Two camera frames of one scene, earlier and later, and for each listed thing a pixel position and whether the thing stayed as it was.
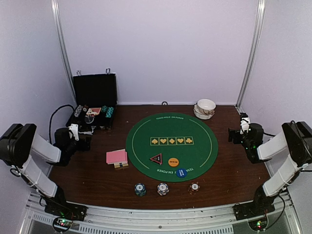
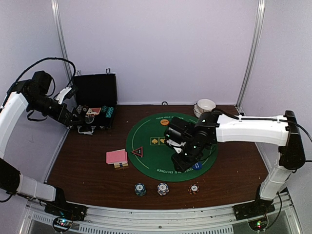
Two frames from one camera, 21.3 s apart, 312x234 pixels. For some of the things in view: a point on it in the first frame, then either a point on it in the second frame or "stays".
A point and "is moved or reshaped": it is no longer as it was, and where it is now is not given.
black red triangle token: (157, 158) → (139, 151)
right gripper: (231, 132) → (183, 165)
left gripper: (82, 147) → (65, 119)
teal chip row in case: (109, 112) stays
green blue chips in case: (104, 108) stays
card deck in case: (93, 111) stays
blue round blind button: (181, 172) → (198, 165)
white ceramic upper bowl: (207, 105) stays
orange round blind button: (173, 162) is moved or reshaped
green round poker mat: (161, 146) stays
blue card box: (117, 165) stays
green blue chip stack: (140, 189) stays
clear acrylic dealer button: (88, 119) stays
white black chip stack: (163, 188) stays
